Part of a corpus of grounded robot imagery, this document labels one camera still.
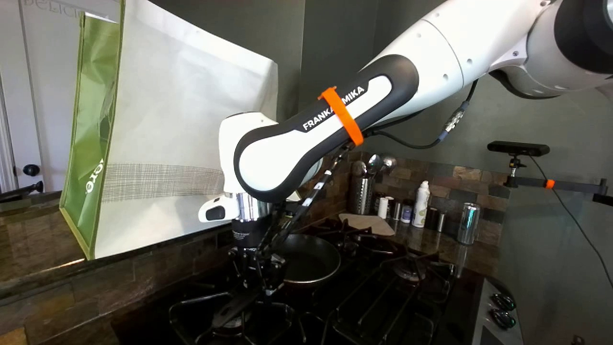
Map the white panel door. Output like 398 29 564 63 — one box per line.
0 0 122 196

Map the small white cup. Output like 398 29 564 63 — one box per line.
375 196 392 222

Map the silver drink can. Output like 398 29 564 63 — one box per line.
455 201 482 247

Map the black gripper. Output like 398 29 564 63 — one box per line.
227 219 287 299

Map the thin black camera cable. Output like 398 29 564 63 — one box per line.
528 155 613 290

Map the orange strap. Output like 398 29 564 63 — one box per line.
315 86 365 148

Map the dark cup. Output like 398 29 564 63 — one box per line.
425 207 446 234

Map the black frying pan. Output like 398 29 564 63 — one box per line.
208 232 344 332

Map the black stereo camera bar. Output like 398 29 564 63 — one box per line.
486 140 551 159

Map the white plastic bottle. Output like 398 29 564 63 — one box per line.
411 180 432 230

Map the white green catering bag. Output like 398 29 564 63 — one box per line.
57 0 302 263

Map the silver metal bottle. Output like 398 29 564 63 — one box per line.
350 159 375 217

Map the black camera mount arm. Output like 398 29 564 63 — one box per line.
503 153 613 207

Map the black gas stove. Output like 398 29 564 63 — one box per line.
112 219 524 345

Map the black stove knob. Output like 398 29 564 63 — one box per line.
490 291 517 313
488 309 517 332

